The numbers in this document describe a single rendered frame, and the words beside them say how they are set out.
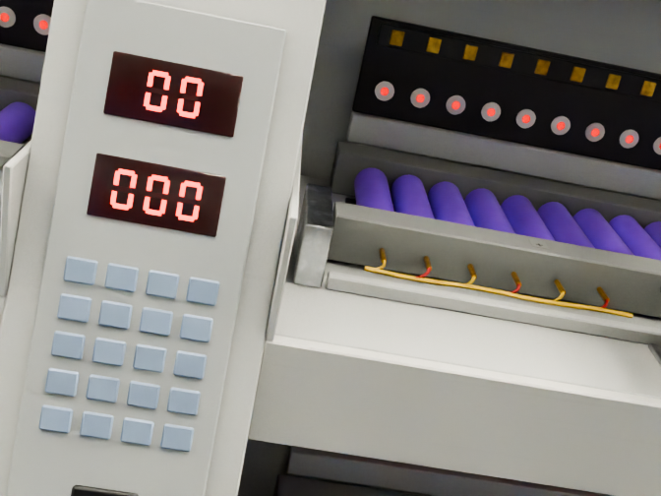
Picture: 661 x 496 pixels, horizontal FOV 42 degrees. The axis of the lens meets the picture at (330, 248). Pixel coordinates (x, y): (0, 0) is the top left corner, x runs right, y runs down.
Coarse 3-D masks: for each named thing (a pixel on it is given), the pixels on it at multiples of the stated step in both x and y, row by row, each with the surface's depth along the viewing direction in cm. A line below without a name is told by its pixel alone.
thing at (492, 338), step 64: (384, 64) 47; (448, 64) 47; (512, 64) 47; (576, 64) 47; (384, 128) 48; (448, 128) 48; (512, 128) 49; (576, 128) 49; (640, 128) 49; (320, 192) 39; (384, 192) 43; (448, 192) 45; (512, 192) 47; (576, 192) 48; (640, 192) 50; (320, 256) 35; (384, 256) 37; (448, 256) 38; (512, 256) 38; (576, 256) 39; (640, 256) 43; (320, 320) 34; (384, 320) 35; (448, 320) 36; (512, 320) 37; (576, 320) 37; (640, 320) 40; (320, 384) 32; (384, 384) 32; (448, 384) 32; (512, 384) 32; (576, 384) 33; (640, 384) 34; (320, 448) 33; (384, 448) 33; (448, 448) 33; (512, 448) 33; (576, 448) 34; (640, 448) 34
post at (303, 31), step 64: (64, 0) 30; (192, 0) 30; (256, 0) 30; (320, 0) 31; (64, 64) 30; (64, 128) 30; (256, 256) 31; (256, 320) 31; (0, 384) 31; (256, 384) 31; (0, 448) 31
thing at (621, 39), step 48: (336, 0) 50; (384, 0) 51; (432, 0) 51; (480, 0) 51; (528, 0) 51; (576, 0) 52; (624, 0) 52; (336, 48) 51; (576, 48) 52; (624, 48) 52; (336, 96) 51; (336, 144) 51; (240, 480) 52; (336, 480) 52
